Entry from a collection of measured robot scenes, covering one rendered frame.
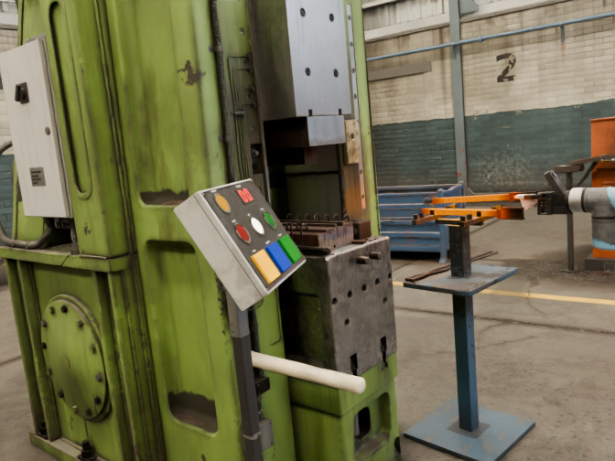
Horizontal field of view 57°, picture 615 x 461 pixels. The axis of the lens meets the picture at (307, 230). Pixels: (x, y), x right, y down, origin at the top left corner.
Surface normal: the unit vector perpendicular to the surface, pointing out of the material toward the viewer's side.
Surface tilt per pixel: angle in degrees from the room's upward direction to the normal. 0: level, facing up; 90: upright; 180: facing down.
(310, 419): 89
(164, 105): 89
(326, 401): 90
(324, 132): 90
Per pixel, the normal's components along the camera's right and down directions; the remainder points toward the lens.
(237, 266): -0.25, 0.18
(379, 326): 0.77, 0.03
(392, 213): -0.51, 0.17
